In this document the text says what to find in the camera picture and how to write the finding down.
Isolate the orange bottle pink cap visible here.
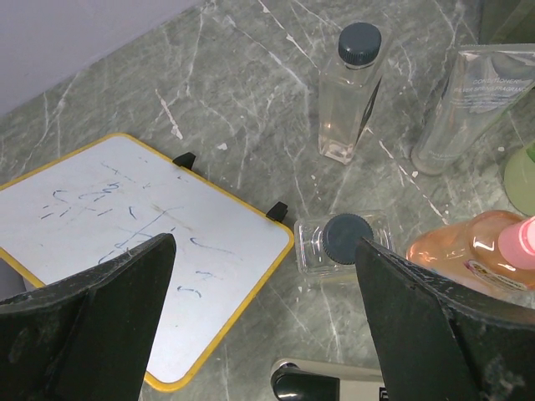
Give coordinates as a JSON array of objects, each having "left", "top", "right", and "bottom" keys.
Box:
[{"left": 406, "top": 211, "right": 534, "bottom": 299}]

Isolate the yellow-framed whiteboard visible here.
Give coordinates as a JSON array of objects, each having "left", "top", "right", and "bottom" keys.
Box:
[{"left": 1, "top": 133, "right": 294, "bottom": 392}]

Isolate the short clear yellow bottle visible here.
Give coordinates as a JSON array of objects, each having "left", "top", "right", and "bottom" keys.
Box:
[{"left": 293, "top": 210, "right": 394, "bottom": 278}]

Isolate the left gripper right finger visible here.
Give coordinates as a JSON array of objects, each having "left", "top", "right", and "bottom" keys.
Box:
[{"left": 355, "top": 238, "right": 534, "bottom": 400}]

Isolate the green bottle beige cap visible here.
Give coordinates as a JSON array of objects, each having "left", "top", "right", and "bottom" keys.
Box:
[{"left": 504, "top": 141, "right": 535, "bottom": 216}]

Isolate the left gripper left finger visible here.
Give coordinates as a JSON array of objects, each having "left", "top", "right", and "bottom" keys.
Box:
[{"left": 1, "top": 234, "right": 176, "bottom": 400}]

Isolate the green canvas bag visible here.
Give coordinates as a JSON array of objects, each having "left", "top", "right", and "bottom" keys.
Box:
[{"left": 478, "top": 0, "right": 535, "bottom": 44}]

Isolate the tall clear square bottle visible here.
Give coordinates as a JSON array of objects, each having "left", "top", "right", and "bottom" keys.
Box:
[{"left": 318, "top": 22, "right": 383, "bottom": 165}]

